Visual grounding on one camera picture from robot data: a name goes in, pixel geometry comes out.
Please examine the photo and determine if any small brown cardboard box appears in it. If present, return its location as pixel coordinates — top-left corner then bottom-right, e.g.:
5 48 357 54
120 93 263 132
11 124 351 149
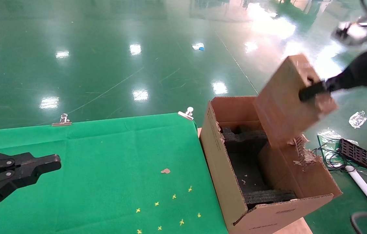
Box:
254 54 339 148

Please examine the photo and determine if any silver binder clip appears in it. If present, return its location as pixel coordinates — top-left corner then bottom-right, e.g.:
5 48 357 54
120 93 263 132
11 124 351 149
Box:
178 107 194 121
52 113 72 126

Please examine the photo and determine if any thin black wire bundle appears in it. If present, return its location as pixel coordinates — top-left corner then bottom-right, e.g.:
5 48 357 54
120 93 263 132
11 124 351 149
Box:
312 140 349 172

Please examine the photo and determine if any black foam bottom pad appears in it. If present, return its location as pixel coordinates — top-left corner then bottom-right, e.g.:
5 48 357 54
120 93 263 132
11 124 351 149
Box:
227 143 268 195

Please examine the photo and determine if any flat clear plastic bag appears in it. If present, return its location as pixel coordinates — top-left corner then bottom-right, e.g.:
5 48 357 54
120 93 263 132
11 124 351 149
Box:
317 129 367 177

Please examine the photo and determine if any black plastic grid tray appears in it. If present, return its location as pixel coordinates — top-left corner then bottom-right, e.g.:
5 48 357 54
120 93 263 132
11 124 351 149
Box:
338 138 367 177

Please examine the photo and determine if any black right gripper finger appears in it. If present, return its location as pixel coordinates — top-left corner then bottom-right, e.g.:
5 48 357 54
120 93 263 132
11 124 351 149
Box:
299 73 349 102

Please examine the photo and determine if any green table cloth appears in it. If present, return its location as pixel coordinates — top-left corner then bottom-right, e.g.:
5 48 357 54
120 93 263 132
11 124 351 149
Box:
0 113 229 234

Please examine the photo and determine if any black foam block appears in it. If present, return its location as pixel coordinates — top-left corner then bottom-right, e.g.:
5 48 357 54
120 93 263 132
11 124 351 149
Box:
243 189 297 209
220 125 268 153

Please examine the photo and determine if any crumpled clear plastic bag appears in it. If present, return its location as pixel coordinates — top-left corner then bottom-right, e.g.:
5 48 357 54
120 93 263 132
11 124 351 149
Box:
348 110 367 129

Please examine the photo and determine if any large open cardboard carton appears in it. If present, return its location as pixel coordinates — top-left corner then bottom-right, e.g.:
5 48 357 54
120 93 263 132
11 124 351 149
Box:
199 96 343 234

